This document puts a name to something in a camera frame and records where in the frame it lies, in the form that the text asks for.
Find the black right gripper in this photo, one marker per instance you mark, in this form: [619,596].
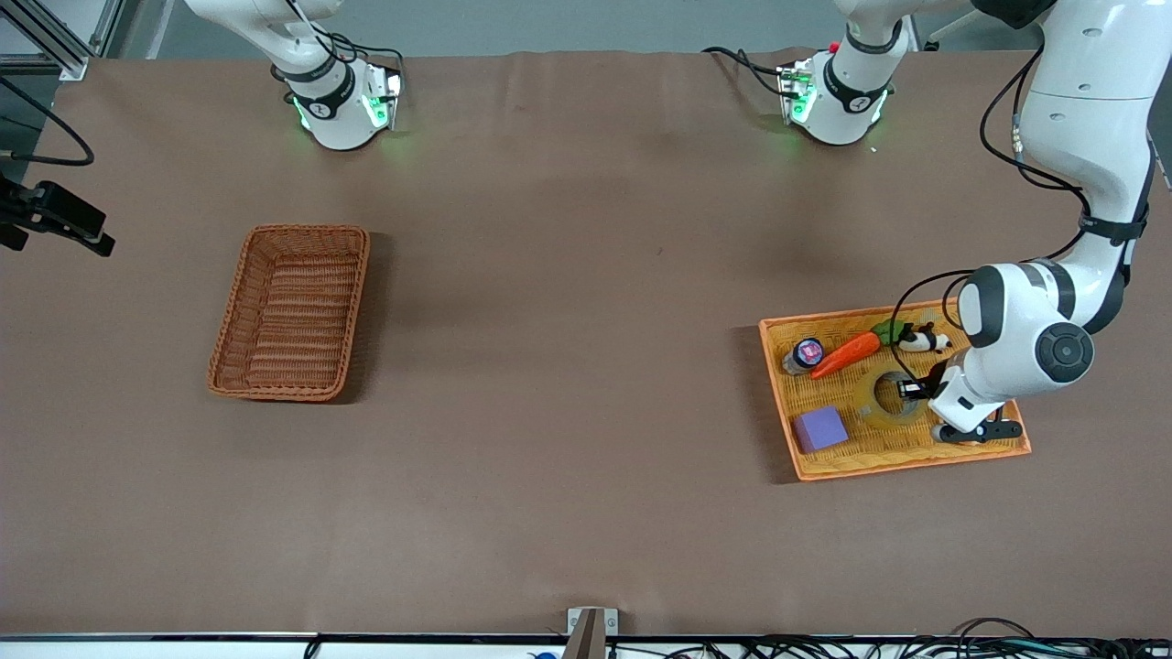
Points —
[20,212]

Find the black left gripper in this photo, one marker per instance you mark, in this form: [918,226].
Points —
[933,381]

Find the clear yellowish tape roll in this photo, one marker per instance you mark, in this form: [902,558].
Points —
[870,412]

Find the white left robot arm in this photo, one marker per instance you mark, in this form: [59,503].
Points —
[1090,110]

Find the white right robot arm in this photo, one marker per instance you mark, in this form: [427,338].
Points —
[339,110]

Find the yellow orange-rimmed flat basket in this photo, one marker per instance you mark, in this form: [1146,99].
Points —
[879,448]

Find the brown wicker basket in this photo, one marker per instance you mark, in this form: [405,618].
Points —
[293,311]

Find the black white panda toy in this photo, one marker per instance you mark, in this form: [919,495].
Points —
[920,341]

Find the orange toy carrot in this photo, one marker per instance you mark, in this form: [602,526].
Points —
[847,352]

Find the purple cube block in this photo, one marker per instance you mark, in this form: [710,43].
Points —
[819,430]

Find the small bottle blue lid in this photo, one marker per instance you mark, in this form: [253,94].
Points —
[808,353]

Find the brown table cover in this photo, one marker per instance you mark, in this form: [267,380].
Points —
[586,366]

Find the aluminium frame profile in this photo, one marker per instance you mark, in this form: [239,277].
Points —
[73,66]

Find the grey metal camera bracket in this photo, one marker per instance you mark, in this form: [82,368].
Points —
[586,636]

